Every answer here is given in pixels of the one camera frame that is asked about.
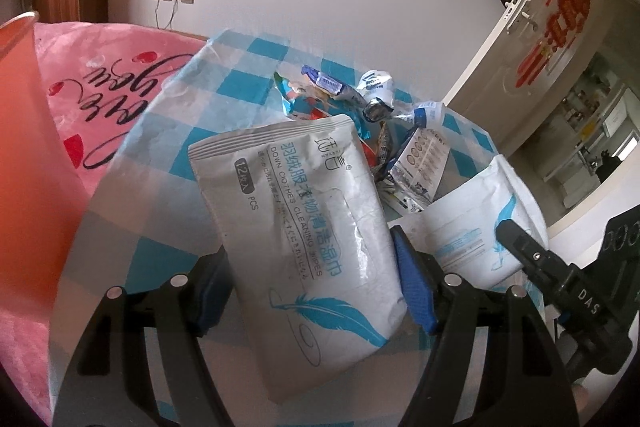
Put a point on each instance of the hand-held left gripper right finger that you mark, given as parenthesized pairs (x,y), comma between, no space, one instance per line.
(415,277)

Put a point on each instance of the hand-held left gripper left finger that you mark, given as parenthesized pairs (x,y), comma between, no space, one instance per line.
(212,302)

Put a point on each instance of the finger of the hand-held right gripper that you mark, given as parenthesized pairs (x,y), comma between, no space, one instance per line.
(530,254)

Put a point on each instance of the small white wipes packet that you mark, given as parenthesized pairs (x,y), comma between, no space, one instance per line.
(465,227)

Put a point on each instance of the large white wipes packet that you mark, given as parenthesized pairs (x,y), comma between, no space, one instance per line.
(300,232)

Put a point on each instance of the orange plastic bin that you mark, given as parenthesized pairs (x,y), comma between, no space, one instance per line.
(35,157)

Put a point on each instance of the person's right hand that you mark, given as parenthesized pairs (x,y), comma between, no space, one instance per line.
(580,401)

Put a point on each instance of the white dotted packet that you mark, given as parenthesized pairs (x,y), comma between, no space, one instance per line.
(420,162)

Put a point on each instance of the white kitchen counter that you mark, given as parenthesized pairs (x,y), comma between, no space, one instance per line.
(585,147)

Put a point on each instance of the red snack bag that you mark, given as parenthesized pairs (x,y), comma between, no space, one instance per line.
(382,147)

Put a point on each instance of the blue white checkered tablecloth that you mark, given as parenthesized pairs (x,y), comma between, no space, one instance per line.
(165,167)

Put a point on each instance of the small white blue wrapper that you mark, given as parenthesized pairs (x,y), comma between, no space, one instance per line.
(427,113)

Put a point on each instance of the white door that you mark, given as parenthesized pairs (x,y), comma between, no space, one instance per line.
(510,72)

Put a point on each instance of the crumpled white blue wrapper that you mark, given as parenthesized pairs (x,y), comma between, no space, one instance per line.
(375,94)

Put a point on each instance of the blue cartoon snack wrapper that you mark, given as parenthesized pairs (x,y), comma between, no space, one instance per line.
(300,102)

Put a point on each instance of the dark blue snack wrapper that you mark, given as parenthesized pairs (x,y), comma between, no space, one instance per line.
(325,82)

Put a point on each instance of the red paper door decoration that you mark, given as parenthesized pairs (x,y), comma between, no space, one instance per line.
(557,22)

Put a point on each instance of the pink printed blanket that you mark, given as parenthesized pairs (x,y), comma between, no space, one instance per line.
(90,72)

